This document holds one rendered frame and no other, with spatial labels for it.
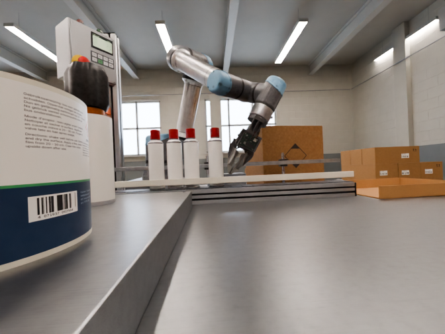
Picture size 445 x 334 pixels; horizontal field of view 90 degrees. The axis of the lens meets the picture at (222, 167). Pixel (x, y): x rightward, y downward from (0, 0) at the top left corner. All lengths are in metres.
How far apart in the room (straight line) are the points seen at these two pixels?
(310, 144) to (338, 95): 6.29
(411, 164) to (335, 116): 3.26
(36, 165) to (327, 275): 0.29
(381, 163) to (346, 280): 3.81
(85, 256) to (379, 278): 0.27
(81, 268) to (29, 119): 0.12
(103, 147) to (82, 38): 0.57
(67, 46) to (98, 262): 0.86
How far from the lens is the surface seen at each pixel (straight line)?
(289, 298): 0.23
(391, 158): 4.16
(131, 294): 0.19
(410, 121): 5.89
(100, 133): 0.53
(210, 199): 0.74
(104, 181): 0.53
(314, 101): 7.00
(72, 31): 1.01
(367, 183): 1.12
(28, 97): 0.24
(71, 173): 0.26
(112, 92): 1.02
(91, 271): 0.19
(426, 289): 0.29
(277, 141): 1.01
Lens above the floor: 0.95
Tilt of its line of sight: level
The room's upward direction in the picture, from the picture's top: 2 degrees counter-clockwise
